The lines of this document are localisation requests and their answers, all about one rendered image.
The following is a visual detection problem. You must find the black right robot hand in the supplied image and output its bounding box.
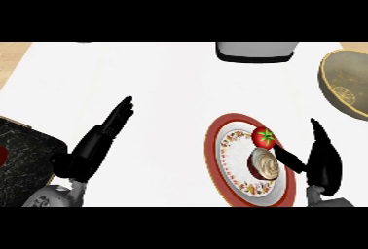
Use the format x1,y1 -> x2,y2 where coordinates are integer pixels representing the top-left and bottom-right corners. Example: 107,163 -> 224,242
273,117 -> 345,197

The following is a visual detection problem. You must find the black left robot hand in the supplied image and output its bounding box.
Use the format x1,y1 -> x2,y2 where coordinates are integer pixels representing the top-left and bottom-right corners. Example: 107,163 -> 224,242
51,95 -> 135,184

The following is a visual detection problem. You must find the red tomato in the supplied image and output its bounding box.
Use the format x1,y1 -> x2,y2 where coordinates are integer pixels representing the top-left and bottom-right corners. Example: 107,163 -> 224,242
252,125 -> 280,151

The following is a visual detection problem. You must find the red-rimmed white plate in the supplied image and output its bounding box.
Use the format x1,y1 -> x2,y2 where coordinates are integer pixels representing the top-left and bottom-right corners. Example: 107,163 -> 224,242
205,112 -> 298,208

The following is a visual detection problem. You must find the olive gold-rimmed bowl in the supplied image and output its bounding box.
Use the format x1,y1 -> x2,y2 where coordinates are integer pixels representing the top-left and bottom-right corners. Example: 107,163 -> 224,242
317,49 -> 368,123

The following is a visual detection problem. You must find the brown swirled cupcake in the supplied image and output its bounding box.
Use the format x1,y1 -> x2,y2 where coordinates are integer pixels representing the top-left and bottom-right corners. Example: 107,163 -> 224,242
246,147 -> 283,181

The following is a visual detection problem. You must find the dark speckled cutting board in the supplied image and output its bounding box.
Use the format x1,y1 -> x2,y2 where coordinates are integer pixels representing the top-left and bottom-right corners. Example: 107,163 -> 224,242
0,116 -> 70,208

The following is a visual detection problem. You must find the white placemat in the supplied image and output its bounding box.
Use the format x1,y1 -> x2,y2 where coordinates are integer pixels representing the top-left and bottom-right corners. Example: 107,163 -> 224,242
0,42 -> 368,208

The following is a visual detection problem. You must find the white appliance with black base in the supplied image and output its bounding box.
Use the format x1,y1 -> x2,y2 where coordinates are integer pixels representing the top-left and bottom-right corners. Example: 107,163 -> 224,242
215,42 -> 301,64

